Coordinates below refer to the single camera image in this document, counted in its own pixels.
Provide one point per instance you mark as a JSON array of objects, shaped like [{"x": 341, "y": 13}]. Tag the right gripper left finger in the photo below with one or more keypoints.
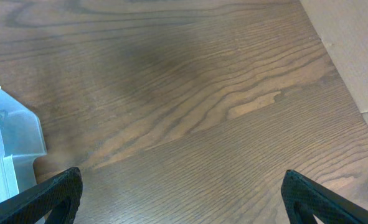
[{"x": 58, "y": 196}]

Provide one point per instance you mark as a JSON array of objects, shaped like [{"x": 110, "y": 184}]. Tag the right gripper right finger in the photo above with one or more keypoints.
[{"x": 307, "y": 202}]

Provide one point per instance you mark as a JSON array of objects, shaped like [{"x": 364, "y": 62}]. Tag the clear plastic storage bin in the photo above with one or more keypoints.
[{"x": 21, "y": 143}]

